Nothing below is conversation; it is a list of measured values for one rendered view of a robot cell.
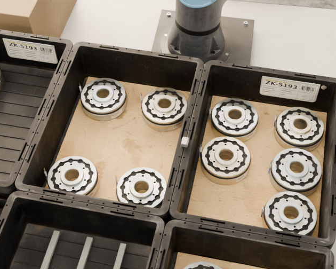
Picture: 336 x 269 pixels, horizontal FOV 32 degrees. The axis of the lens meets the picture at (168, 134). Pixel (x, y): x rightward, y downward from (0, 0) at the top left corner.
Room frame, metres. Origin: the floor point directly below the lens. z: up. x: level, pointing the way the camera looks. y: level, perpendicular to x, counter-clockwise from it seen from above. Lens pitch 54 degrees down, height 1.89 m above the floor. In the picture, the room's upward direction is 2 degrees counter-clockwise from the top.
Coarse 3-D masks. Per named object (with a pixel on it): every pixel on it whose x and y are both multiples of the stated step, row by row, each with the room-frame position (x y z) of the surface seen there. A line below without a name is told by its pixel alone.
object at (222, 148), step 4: (220, 148) 0.70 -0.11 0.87; (224, 148) 0.70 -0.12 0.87; (228, 148) 0.70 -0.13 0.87; (232, 148) 0.70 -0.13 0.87; (216, 152) 0.70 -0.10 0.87; (220, 152) 0.70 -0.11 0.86; (232, 152) 0.69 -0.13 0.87; (236, 152) 0.69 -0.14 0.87; (216, 156) 0.68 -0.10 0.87; (236, 156) 0.68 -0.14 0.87; (216, 160) 0.68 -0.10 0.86; (220, 160) 0.68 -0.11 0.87; (232, 160) 0.67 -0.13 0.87; (236, 160) 0.68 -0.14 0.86; (224, 164) 0.67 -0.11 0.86; (228, 164) 0.67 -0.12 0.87
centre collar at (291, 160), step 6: (288, 162) 0.66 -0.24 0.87; (294, 162) 0.67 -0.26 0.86; (300, 162) 0.66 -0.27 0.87; (306, 162) 0.66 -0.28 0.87; (288, 168) 0.65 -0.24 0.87; (306, 168) 0.65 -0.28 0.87; (288, 174) 0.64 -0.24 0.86; (294, 174) 0.64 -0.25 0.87; (300, 174) 0.64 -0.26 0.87; (306, 174) 0.64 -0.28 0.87
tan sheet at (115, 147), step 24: (144, 96) 0.88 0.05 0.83; (72, 120) 0.82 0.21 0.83; (120, 120) 0.82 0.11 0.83; (72, 144) 0.75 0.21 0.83; (96, 144) 0.75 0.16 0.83; (120, 144) 0.75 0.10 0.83; (144, 144) 0.75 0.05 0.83; (168, 144) 0.75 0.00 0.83; (96, 168) 0.69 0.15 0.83; (120, 168) 0.69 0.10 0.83; (168, 168) 0.68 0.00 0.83; (144, 192) 0.63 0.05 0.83
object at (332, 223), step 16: (208, 64) 0.89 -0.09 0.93; (224, 64) 0.88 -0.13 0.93; (240, 64) 0.88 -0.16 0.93; (320, 80) 0.83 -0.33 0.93; (192, 128) 0.71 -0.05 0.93; (192, 144) 0.67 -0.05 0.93; (176, 192) 0.56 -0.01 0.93; (176, 208) 0.53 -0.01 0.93; (208, 224) 0.50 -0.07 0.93; (224, 224) 0.50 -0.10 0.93; (240, 224) 0.49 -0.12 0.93; (304, 240) 0.46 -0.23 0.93; (320, 240) 0.46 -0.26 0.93
